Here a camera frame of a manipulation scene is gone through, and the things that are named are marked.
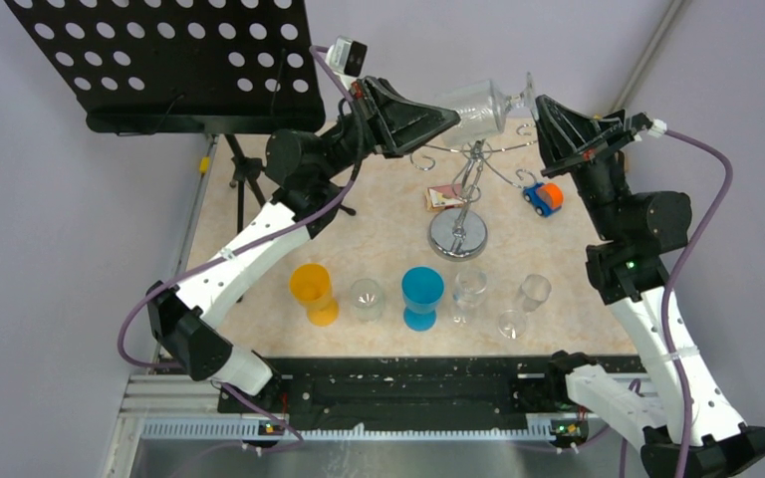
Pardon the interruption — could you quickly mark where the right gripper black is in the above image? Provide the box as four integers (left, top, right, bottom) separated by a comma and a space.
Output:
528, 99, 635, 241

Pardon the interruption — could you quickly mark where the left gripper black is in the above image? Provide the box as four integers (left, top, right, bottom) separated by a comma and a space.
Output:
317, 75, 460, 181

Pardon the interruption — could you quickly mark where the clear wine glass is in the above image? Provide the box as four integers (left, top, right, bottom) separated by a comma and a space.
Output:
452, 267, 488, 326
432, 72, 535, 147
349, 278, 384, 323
497, 274, 552, 340

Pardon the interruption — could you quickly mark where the blue wine glass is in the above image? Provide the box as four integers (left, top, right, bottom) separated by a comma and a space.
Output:
401, 266, 445, 332

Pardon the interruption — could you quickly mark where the clear wine glass front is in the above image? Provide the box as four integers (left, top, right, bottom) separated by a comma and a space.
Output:
349, 278, 384, 323

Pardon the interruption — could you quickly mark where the orange wine glass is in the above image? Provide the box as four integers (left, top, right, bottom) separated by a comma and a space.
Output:
289, 263, 340, 327

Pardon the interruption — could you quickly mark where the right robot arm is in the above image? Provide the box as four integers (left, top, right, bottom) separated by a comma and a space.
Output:
526, 95, 765, 477

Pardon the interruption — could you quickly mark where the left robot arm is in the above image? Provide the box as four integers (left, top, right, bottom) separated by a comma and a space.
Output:
145, 77, 460, 412

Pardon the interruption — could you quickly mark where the blue and orange toy car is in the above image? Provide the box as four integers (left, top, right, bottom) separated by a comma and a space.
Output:
522, 182, 564, 217

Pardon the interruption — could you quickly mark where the small red white box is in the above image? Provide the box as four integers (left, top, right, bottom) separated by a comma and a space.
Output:
424, 184, 465, 212

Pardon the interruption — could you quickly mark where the aluminium corner profile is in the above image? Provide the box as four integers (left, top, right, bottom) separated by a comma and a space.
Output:
611, 0, 692, 111

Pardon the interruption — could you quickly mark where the yellow clip left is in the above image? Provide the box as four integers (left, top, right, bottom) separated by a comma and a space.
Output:
198, 156, 210, 175

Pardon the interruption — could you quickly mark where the black perforated music stand desk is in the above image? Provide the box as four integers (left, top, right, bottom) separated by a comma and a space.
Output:
8, 1, 325, 135

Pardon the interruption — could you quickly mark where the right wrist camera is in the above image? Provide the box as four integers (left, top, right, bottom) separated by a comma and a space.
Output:
626, 113, 668, 141

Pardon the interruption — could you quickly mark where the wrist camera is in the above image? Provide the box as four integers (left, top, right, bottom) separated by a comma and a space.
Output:
325, 36, 369, 78
626, 113, 668, 141

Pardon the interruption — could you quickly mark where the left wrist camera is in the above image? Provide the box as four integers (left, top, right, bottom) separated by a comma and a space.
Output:
325, 36, 369, 78

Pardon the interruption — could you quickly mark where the chrome wire wine glass rack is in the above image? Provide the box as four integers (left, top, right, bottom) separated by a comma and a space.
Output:
411, 121, 542, 262

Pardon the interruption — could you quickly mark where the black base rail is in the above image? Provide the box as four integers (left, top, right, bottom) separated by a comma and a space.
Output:
251, 356, 593, 432

